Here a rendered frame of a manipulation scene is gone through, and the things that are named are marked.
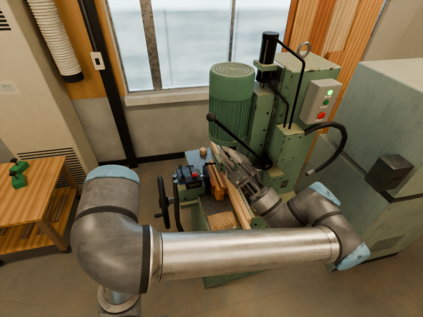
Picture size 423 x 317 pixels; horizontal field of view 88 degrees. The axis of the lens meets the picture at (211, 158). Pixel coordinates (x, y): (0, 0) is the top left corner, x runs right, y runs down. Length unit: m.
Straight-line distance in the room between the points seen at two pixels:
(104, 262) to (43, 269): 1.90
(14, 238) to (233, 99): 2.02
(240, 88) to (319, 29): 1.71
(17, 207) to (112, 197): 1.59
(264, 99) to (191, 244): 0.66
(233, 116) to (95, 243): 0.66
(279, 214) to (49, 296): 1.82
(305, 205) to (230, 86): 0.47
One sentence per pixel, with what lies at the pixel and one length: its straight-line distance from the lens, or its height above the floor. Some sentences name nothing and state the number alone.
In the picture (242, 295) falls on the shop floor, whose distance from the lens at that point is 1.89.
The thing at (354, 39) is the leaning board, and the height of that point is 1.30.
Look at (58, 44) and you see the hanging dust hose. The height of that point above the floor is 1.35.
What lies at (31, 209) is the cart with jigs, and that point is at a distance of 1.96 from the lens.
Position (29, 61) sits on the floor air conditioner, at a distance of 2.04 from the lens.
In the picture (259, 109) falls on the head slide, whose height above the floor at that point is 1.36.
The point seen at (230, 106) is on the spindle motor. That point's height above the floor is 1.39.
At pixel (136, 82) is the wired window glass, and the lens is 2.33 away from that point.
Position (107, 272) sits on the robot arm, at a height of 1.43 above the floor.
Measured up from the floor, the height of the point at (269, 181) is 1.05.
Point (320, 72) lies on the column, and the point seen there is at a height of 1.51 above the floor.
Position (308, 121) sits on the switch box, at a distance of 0.97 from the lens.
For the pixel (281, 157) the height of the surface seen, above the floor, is 1.19.
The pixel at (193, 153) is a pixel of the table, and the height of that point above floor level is 0.90.
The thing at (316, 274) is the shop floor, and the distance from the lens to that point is 2.11.
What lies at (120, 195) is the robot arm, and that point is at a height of 1.45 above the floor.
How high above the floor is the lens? 1.80
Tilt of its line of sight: 41 degrees down
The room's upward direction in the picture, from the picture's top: 1 degrees clockwise
